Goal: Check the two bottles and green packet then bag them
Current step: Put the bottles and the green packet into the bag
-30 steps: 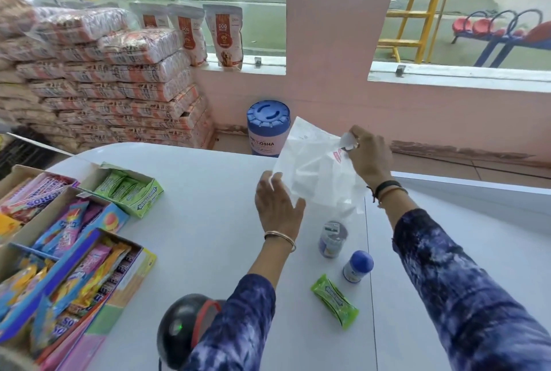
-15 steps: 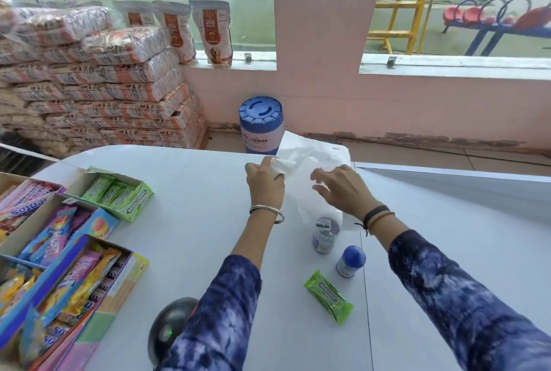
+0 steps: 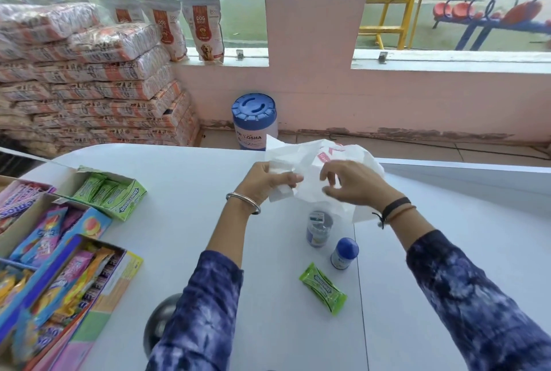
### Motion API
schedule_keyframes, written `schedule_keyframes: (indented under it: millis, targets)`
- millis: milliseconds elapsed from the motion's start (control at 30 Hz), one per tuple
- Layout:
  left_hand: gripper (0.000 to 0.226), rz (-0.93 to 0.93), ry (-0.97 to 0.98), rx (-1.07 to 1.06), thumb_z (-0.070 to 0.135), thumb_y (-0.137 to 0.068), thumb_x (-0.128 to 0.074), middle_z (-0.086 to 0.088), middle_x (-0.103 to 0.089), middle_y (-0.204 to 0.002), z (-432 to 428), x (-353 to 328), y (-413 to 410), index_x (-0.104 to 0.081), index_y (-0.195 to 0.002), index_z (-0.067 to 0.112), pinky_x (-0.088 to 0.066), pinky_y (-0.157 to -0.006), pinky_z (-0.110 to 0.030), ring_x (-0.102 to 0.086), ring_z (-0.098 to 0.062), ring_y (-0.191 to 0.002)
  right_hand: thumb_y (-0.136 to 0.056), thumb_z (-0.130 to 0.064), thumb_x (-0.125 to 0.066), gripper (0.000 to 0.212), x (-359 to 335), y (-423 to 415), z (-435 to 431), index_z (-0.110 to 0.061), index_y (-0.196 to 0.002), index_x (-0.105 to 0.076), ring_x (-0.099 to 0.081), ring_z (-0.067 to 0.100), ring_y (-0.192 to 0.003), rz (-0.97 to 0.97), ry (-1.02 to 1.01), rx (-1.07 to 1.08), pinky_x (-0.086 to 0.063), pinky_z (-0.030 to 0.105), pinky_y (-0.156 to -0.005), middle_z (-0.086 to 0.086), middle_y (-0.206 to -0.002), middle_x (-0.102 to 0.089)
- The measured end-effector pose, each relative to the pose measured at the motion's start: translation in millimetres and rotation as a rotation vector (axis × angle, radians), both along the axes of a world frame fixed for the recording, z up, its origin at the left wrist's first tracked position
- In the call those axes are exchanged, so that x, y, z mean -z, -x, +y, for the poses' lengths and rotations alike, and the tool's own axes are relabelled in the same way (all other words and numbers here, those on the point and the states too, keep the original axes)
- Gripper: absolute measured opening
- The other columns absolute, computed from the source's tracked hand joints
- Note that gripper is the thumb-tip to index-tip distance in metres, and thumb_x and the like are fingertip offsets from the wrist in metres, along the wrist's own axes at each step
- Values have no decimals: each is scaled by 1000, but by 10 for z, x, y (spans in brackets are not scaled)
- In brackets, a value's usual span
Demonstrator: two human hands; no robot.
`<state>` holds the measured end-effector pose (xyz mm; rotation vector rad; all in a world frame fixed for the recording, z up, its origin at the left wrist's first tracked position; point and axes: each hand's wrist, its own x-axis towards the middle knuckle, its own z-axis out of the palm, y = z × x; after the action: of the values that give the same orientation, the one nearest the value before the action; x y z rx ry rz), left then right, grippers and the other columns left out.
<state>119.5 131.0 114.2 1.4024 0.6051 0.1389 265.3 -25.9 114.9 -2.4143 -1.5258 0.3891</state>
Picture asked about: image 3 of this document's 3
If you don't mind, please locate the blue-lidded plastic jar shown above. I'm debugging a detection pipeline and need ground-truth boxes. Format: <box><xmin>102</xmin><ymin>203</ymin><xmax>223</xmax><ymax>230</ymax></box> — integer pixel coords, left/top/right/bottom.
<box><xmin>232</xmin><ymin>93</ymin><xmax>279</xmax><ymax>152</ymax></box>

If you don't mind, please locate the brown thread bracelet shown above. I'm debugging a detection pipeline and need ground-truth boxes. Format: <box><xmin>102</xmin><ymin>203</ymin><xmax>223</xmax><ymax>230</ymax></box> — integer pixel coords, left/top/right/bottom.
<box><xmin>387</xmin><ymin>205</ymin><xmax>417</xmax><ymax>225</ymax></box>

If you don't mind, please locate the pile of orange candy sachets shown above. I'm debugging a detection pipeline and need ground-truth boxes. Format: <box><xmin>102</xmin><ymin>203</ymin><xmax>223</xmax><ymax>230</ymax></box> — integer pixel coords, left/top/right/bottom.
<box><xmin>0</xmin><ymin>242</ymin><xmax>116</xmax><ymax>365</ymax></box>

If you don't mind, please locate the red and blue playground ride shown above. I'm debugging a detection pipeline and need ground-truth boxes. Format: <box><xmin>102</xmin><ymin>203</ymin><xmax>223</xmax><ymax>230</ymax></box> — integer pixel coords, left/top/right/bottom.
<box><xmin>432</xmin><ymin>0</ymin><xmax>551</xmax><ymax>52</ymax></box>

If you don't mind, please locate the blue mango-print candy box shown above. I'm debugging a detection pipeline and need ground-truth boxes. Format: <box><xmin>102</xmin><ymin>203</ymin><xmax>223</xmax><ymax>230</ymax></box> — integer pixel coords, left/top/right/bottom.
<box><xmin>0</xmin><ymin>193</ymin><xmax>113</xmax><ymax>274</ymax></box>

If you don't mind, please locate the silver bangle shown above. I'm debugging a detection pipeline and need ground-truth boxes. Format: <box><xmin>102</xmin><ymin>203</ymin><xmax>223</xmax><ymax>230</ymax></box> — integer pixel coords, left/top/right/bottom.
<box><xmin>226</xmin><ymin>192</ymin><xmax>262</xmax><ymax>215</ymax></box>

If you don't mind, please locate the small grey-lidded jar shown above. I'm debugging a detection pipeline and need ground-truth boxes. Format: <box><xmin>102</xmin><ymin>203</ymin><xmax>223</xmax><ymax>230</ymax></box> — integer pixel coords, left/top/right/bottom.
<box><xmin>306</xmin><ymin>210</ymin><xmax>334</xmax><ymax>249</ymax></box>

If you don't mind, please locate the white plastic bag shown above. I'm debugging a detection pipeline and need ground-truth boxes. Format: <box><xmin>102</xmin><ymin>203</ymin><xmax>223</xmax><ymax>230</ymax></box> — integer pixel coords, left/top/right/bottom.
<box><xmin>263</xmin><ymin>134</ymin><xmax>385</xmax><ymax>225</ymax></box>

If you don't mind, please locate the cardboard box of pink rolls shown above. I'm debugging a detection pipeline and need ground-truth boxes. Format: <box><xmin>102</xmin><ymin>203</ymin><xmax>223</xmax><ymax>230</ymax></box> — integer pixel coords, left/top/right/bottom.
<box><xmin>0</xmin><ymin>175</ymin><xmax>57</xmax><ymax>235</ymax></box>

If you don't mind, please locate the person's left forearm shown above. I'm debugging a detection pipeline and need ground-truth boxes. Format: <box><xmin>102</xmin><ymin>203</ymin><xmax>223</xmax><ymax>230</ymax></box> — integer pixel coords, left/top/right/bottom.
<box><xmin>145</xmin><ymin>195</ymin><xmax>261</xmax><ymax>371</ymax></box>

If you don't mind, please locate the pile of pink candy sachets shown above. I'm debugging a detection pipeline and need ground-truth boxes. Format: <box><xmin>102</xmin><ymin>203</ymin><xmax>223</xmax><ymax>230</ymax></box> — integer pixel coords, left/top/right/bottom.
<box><xmin>9</xmin><ymin>205</ymin><xmax>84</xmax><ymax>268</ymax></box>

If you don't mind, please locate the black wristband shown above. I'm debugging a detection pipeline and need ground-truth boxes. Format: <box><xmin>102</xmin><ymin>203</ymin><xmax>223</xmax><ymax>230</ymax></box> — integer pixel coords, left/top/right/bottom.
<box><xmin>372</xmin><ymin>197</ymin><xmax>412</xmax><ymax>229</ymax></box>

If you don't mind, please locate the row of green gum packs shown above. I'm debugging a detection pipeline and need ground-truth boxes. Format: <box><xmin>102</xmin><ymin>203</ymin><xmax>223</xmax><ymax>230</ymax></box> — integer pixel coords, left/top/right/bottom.
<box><xmin>71</xmin><ymin>172</ymin><xmax>138</xmax><ymax>212</ymax></box>

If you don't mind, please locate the person's left hand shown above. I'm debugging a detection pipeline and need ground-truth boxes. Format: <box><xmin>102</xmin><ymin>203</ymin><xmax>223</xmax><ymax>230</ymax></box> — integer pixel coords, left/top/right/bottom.
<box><xmin>234</xmin><ymin>161</ymin><xmax>304</xmax><ymax>208</ymax></box>

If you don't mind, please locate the person's right forearm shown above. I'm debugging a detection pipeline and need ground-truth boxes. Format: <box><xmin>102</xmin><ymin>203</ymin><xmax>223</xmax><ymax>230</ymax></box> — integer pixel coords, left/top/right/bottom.
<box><xmin>381</xmin><ymin>199</ymin><xmax>551</xmax><ymax>371</ymax></box>

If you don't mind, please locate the small blue-capped white bottle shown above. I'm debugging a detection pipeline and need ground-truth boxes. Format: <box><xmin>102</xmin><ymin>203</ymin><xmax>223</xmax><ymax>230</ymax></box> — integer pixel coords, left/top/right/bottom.
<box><xmin>330</xmin><ymin>237</ymin><xmax>360</xmax><ymax>271</ymax></box>

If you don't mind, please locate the person's right hand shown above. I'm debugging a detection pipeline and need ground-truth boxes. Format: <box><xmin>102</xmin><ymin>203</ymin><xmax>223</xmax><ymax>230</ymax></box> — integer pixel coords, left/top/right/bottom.
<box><xmin>319</xmin><ymin>160</ymin><xmax>393</xmax><ymax>213</ymax></box>

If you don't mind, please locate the green cardboard display box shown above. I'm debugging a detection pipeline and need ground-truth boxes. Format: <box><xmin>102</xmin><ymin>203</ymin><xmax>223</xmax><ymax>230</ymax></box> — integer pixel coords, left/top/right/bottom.
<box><xmin>54</xmin><ymin>165</ymin><xmax>148</xmax><ymax>222</ymax></box>

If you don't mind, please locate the black round ball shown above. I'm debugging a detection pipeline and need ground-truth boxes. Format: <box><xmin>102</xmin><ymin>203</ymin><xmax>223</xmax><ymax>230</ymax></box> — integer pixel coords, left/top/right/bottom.
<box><xmin>143</xmin><ymin>293</ymin><xmax>184</xmax><ymax>359</ymax></box>

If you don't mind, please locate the white dog biscuit pouch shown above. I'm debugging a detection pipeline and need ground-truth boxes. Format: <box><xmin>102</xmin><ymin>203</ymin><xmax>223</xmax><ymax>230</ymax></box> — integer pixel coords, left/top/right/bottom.
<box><xmin>178</xmin><ymin>0</ymin><xmax>226</xmax><ymax>64</ymax></box>
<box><xmin>98</xmin><ymin>0</ymin><xmax>146</xmax><ymax>24</ymax></box>
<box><xmin>140</xmin><ymin>0</ymin><xmax>189</xmax><ymax>62</ymax></box>

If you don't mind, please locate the blue-rimmed candy display box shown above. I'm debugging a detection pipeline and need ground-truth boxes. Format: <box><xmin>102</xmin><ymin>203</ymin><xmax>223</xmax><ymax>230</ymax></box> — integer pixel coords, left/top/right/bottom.
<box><xmin>0</xmin><ymin>234</ymin><xmax>128</xmax><ymax>343</ymax></box>

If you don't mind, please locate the stack of pet food sacks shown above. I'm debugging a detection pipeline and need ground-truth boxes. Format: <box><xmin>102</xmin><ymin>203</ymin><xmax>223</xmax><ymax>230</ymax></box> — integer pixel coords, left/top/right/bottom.
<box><xmin>0</xmin><ymin>1</ymin><xmax>202</xmax><ymax>159</ymax></box>

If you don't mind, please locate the yellow green pink carton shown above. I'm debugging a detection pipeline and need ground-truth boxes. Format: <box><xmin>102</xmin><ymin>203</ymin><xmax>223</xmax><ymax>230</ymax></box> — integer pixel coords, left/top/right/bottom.
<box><xmin>24</xmin><ymin>249</ymin><xmax>144</xmax><ymax>371</ymax></box>

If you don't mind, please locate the green gum packet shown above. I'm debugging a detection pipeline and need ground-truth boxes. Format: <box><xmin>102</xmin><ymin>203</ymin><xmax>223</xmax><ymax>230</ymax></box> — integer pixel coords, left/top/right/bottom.
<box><xmin>299</xmin><ymin>262</ymin><xmax>348</xmax><ymax>316</ymax></box>

